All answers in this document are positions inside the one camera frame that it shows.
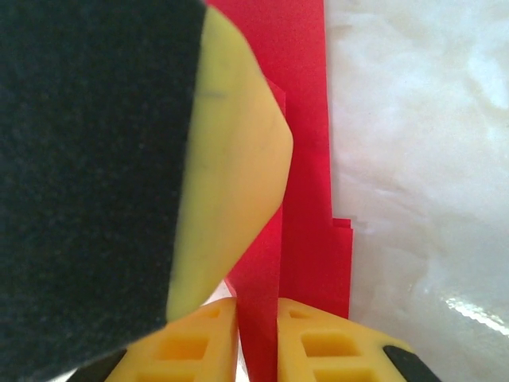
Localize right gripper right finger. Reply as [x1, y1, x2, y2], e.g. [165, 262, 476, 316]
[276, 298, 430, 382]

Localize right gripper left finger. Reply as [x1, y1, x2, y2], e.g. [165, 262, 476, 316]
[79, 298, 240, 382]

